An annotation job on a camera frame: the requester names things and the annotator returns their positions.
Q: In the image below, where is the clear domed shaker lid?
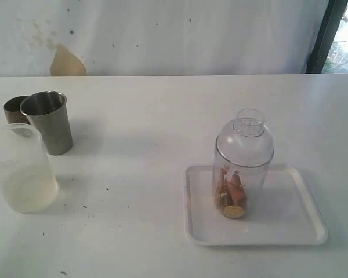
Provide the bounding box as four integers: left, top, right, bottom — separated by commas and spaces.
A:
215, 108, 274, 168

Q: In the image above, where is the clear plastic shaker tumbler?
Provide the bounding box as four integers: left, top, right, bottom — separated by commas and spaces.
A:
212, 144, 275, 219

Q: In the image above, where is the stainless steel cup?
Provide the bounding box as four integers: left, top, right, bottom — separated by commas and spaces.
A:
20, 91, 73, 156

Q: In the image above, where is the round wooden cup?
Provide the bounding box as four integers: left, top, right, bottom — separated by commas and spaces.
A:
3, 96, 29, 124

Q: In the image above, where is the white plastic tray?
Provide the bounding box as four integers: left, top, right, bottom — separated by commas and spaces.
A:
184, 164, 328, 247

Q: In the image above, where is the frosted plastic jar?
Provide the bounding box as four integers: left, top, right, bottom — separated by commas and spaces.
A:
0, 123, 59, 214

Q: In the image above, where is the dark window frame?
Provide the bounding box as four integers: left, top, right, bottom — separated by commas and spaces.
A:
305, 0, 348, 74

